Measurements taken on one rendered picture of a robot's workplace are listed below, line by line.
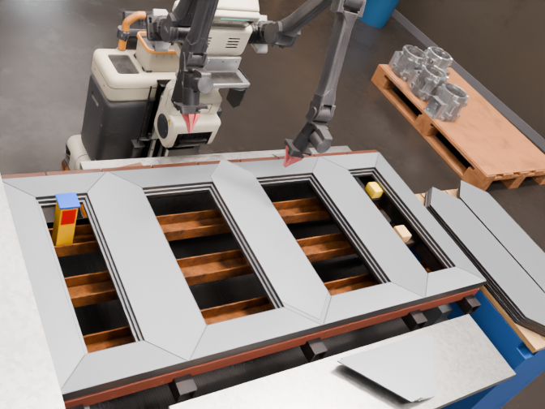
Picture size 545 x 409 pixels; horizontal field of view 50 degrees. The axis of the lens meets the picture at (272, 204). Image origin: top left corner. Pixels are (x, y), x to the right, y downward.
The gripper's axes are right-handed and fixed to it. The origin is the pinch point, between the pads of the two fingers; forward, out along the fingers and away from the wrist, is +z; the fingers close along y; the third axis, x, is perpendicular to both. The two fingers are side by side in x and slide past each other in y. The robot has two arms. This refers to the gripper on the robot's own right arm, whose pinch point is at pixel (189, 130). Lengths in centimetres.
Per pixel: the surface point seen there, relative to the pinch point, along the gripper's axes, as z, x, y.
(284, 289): 39, -50, 8
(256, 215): 25.9, -21.7, 15.6
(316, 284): 40, -51, 20
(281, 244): 32, -35, 17
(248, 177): 17.9, -5.0, 22.5
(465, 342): 63, -76, 71
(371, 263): 40, -47, 49
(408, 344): 57, -73, 44
